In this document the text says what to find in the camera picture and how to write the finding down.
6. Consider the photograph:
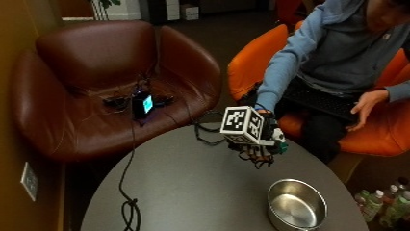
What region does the black keyboard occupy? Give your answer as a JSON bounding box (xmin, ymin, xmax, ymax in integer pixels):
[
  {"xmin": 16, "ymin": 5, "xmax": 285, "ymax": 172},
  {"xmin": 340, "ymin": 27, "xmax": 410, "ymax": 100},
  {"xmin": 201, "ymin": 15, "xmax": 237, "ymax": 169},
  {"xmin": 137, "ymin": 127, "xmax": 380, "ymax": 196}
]
[{"xmin": 280, "ymin": 76, "xmax": 361, "ymax": 123}]

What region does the white marker cube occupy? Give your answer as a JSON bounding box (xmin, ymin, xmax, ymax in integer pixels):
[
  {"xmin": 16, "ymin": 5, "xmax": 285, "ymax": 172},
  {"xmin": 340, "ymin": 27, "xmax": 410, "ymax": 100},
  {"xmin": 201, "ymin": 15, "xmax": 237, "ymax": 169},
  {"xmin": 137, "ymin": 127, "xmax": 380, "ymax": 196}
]
[{"xmin": 220, "ymin": 105, "xmax": 277, "ymax": 147}]

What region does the steel bowl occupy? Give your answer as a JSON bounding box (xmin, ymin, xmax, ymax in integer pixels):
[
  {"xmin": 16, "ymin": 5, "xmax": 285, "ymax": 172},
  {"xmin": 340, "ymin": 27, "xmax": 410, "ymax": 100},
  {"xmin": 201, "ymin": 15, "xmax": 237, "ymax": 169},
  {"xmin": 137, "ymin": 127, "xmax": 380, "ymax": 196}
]
[{"xmin": 266, "ymin": 178, "xmax": 329, "ymax": 231}]

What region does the the person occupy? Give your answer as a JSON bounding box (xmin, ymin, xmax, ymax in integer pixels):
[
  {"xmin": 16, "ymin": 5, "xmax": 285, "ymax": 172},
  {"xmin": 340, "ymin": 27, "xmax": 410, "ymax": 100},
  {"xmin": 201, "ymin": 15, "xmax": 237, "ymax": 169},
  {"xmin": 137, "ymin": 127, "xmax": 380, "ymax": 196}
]
[{"xmin": 254, "ymin": 0, "xmax": 410, "ymax": 166}]

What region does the dark capped bottle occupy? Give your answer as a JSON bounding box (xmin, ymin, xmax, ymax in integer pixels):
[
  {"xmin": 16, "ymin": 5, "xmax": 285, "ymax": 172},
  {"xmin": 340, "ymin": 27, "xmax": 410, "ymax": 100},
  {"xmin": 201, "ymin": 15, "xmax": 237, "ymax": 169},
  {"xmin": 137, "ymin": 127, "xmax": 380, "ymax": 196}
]
[{"xmin": 393, "ymin": 176, "xmax": 410, "ymax": 193}]

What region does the orange armchair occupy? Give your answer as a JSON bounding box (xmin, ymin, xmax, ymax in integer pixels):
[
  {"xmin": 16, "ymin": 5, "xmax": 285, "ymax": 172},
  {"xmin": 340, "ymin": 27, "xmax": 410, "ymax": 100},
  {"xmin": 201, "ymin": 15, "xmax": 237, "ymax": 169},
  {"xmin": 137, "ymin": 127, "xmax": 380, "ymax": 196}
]
[{"xmin": 225, "ymin": 20, "xmax": 410, "ymax": 158}]

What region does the small black device with screen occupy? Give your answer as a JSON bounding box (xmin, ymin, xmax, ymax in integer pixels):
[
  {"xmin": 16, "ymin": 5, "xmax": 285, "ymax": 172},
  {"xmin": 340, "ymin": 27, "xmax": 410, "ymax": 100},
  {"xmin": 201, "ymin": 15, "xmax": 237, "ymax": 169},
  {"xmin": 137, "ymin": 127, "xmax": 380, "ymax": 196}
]
[{"xmin": 131, "ymin": 90, "xmax": 155, "ymax": 120}]

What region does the red chair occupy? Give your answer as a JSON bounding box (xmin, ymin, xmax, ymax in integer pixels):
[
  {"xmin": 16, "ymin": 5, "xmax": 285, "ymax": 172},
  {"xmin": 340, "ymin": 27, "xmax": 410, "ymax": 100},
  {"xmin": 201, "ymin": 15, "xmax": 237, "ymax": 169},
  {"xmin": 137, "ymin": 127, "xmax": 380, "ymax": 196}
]
[{"xmin": 274, "ymin": 0, "xmax": 305, "ymax": 24}]

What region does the brown leather armchair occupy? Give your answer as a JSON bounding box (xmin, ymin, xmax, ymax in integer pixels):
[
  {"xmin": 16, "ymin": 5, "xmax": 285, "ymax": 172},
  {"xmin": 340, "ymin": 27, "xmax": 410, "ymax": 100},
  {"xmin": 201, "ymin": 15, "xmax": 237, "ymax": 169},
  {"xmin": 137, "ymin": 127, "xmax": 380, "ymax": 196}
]
[{"xmin": 11, "ymin": 20, "xmax": 222, "ymax": 164}]

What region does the white cardboard box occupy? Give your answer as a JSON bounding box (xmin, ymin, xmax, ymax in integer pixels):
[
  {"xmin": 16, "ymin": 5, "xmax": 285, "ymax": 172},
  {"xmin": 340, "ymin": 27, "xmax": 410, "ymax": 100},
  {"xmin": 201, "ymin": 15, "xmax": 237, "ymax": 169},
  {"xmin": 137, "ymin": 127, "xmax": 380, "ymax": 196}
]
[{"xmin": 179, "ymin": 3, "xmax": 201, "ymax": 21}]

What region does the white cabinet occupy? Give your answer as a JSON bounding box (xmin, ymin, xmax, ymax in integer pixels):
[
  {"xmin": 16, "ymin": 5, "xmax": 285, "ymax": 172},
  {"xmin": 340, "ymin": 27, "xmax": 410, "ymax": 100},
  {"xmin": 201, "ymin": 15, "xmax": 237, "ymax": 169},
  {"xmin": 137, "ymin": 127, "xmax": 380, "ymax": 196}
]
[{"xmin": 163, "ymin": 0, "xmax": 183, "ymax": 21}]

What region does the potted green plant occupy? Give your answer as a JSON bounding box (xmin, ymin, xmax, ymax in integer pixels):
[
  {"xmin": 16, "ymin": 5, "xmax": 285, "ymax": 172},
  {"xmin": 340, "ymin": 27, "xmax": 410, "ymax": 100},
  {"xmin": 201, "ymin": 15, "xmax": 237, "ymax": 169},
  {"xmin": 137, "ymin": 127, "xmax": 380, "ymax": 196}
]
[{"xmin": 87, "ymin": 0, "xmax": 123, "ymax": 21}]

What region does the black glove cable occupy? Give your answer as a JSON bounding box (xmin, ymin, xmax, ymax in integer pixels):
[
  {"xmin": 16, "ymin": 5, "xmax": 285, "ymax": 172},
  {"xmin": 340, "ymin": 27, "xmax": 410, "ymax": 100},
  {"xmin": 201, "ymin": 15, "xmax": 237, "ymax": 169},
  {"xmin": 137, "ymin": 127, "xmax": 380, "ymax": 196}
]
[{"xmin": 192, "ymin": 110, "xmax": 228, "ymax": 147}]

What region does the long black cable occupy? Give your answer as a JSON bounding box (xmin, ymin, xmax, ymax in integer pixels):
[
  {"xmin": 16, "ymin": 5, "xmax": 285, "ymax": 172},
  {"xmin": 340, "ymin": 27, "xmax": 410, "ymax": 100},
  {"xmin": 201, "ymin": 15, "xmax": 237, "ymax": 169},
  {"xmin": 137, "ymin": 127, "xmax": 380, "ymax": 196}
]
[{"xmin": 119, "ymin": 117, "xmax": 144, "ymax": 231}]

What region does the black cable bundle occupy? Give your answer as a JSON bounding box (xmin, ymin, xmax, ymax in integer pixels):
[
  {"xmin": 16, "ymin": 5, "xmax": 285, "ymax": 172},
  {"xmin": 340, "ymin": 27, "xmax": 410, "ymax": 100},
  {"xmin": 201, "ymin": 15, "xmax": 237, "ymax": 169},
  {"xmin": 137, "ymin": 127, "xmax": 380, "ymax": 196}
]
[{"xmin": 101, "ymin": 76, "xmax": 177, "ymax": 114}]

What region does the white wall outlet plate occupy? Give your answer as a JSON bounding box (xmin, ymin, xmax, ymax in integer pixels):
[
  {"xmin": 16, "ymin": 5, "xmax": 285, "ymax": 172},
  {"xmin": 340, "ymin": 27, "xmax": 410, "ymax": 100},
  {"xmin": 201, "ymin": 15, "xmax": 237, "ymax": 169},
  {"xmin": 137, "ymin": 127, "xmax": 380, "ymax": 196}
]
[{"xmin": 19, "ymin": 161, "xmax": 40, "ymax": 203}]

